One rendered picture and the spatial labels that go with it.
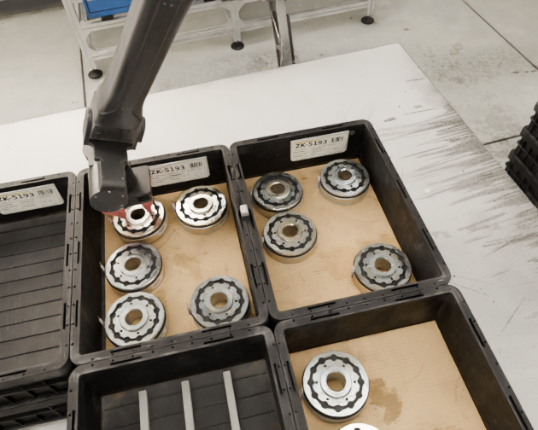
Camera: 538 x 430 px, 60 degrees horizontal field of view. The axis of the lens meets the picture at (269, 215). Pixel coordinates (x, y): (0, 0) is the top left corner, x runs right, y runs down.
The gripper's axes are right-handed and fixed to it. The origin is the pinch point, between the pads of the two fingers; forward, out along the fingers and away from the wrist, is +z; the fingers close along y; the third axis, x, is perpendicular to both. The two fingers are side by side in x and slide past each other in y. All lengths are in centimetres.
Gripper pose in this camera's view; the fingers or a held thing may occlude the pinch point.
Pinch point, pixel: (137, 211)
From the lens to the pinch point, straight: 95.2
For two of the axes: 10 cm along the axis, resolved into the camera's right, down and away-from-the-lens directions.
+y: 9.8, -2.1, 0.5
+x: -2.0, -8.2, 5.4
